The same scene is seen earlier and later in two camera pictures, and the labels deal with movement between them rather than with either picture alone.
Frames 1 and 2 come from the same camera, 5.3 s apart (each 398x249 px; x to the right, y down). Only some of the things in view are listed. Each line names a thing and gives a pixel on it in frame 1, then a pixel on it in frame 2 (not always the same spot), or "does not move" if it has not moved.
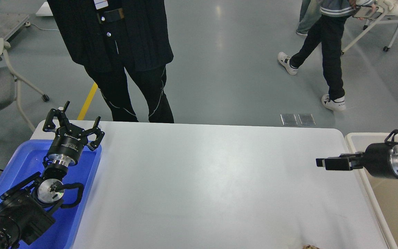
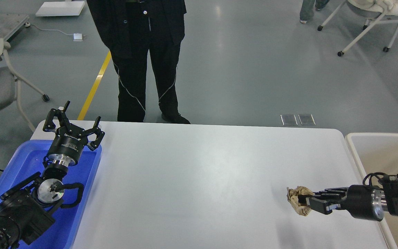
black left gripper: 70,144 does not move
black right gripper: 389,159 -> 363,202
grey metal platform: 7,23 does not move
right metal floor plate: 306,119 does not move
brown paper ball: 310,247 -> 292,196
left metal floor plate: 288,119 does not move
